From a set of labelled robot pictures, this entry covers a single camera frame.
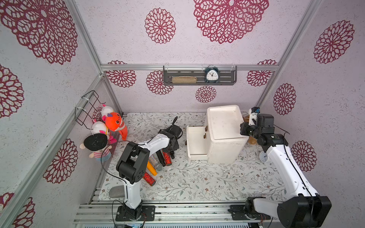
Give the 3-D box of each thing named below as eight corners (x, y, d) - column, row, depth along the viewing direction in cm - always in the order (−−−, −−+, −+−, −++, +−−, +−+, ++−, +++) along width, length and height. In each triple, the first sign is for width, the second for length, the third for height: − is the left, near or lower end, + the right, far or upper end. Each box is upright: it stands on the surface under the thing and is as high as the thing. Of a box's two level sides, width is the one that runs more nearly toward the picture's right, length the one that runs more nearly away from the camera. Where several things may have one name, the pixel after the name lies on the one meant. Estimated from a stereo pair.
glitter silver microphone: (157, 173, 90) (156, 170, 86) (148, 159, 96) (147, 156, 92) (165, 168, 92) (164, 164, 88) (156, 155, 98) (155, 152, 94)
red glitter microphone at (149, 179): (143, 178, 87) (141, 176, 84) (147, 173, 89) (146, 171, 86) (152, 187, 84) (151, 185, 81) (156, 182, 86) (155, 180, 83)
